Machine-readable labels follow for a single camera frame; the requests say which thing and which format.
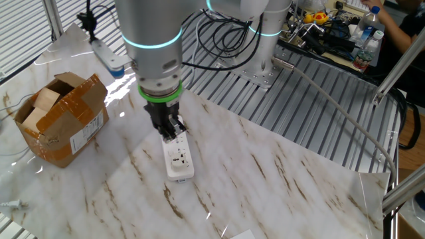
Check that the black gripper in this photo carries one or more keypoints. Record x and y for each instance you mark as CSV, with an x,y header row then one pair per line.
x,y
162,114

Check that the bare bystander forearm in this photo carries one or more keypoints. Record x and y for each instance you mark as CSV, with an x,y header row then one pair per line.
x,y
395,28

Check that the white four-socket power strip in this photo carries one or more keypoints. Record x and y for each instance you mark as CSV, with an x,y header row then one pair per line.
x,y
179,156

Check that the bystander hand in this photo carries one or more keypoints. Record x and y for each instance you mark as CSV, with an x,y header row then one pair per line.
x,y
372,4

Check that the taped brown cardboard box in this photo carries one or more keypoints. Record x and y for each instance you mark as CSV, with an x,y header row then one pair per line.
x,y
76,126

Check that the glossy marble pattern mat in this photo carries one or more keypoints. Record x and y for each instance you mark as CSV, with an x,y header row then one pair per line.
x,y
265,199

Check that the clear bottle white cap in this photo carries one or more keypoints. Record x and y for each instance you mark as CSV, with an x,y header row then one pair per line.
x,y
367,53

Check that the clear bottle blue cap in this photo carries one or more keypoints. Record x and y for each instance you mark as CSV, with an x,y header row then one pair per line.
x,y
363,28

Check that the person in black shirt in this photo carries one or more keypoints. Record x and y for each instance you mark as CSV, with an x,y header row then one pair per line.
x,y
415,23

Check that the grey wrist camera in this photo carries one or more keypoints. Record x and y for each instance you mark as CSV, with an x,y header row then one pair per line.
x,y
109,59

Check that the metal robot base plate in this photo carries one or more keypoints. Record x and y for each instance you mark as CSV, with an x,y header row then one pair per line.
x,y
252,78

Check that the aluminium frame post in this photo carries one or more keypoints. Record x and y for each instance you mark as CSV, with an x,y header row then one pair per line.
x,y
53,20

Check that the aluminium frame bar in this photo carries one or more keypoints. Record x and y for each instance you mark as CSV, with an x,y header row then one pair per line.
x,y
405,189
398,66

